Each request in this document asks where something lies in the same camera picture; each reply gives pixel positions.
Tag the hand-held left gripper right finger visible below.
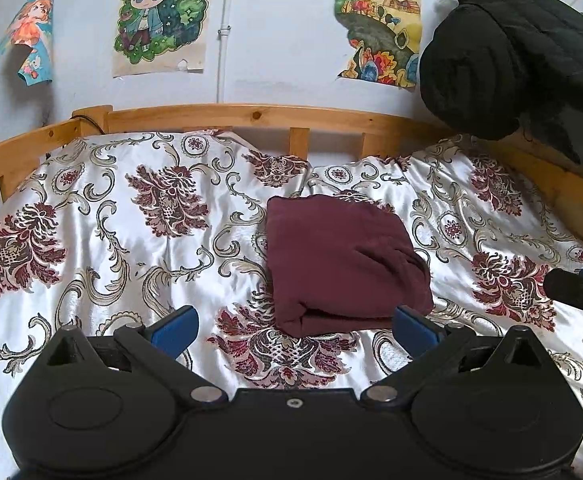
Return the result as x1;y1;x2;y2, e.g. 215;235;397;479
361;304;555;405

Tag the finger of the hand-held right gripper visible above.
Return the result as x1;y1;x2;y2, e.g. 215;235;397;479
543;266;583;323

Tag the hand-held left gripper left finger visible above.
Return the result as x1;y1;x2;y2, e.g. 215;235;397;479
39;305;223;405

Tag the maroon long-sleeve top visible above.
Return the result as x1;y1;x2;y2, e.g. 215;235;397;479
266;195;435;337

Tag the floral satin bedspread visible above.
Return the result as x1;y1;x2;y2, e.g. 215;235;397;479
0;130;583;480

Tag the black quilted jacket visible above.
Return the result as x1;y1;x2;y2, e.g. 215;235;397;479
419;0;583;166

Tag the colourful landscape poster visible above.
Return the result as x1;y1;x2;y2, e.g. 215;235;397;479
335;0;422;92

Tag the blond cartoon character poster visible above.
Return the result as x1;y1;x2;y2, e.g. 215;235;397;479
112;0;217;79

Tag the orange-haired cartoon poster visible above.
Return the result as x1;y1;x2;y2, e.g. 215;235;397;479
0;0;56;87

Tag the black cable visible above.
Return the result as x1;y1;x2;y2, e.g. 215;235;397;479
69;114;105;133

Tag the wooden bed frame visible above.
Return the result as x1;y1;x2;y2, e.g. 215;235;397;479
0;104;583;256

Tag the white wall pipe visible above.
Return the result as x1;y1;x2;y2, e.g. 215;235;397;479
216;0;235;106

